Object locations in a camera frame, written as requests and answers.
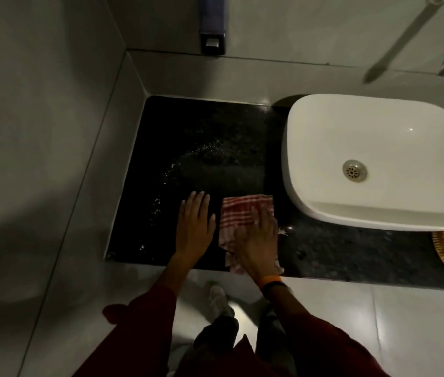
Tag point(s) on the black wrist band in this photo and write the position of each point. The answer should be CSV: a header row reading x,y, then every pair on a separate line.
x,y
276,287

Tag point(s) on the light grey shoe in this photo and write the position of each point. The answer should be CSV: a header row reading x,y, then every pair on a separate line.
x,y
219,298

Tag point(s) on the white ceramic wash basin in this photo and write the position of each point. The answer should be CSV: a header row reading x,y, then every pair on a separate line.
x,y
394,133

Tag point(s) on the blue wall soap dispenser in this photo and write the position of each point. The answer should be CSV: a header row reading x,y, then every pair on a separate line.
x,y
212,23

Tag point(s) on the person's left middle finger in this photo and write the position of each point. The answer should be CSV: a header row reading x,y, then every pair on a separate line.
x,y
197,204

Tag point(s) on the person's left little finger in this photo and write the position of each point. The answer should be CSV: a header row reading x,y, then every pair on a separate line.
x,y
181,211

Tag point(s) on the person's left thumb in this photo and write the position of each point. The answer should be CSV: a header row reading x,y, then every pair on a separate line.
x,y
211,225

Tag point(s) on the orange wristband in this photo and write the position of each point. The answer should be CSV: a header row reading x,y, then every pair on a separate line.
x,y
271,279

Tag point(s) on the person's right thumb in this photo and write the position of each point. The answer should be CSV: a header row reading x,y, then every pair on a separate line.
x,y
239,237

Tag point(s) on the person's right hand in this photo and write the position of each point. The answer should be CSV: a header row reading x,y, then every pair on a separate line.
x,y
256,251

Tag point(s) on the dark grey trousers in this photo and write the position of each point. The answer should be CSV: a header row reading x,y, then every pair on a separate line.
x,y
222,345

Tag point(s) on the person's left forearm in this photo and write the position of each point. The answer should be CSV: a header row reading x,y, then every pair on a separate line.
x,y
143,310

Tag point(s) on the person's left hand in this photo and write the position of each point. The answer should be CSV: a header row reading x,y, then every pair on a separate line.
x,y
193,231

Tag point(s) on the metal basin drain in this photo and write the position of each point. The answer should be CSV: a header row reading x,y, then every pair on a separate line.
x,y
354,171

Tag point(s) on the red white striped cloth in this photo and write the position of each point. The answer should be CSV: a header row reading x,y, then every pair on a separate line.
x,y
237,211

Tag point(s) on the person's right forearm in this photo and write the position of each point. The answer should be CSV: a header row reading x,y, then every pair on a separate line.
x,y
316,333

